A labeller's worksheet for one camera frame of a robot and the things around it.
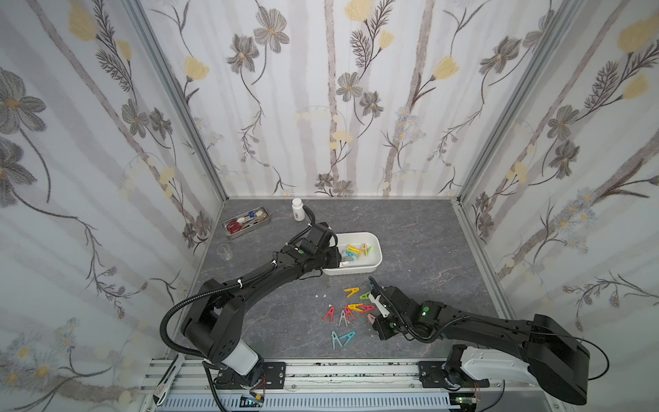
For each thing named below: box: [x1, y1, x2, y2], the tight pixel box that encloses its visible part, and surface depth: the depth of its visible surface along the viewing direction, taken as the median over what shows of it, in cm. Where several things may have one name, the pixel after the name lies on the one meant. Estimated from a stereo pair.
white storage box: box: [321, 230, 383, 276], surface depth 102 cm
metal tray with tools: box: [221, 206, 272, 241], surface depth 113 cm
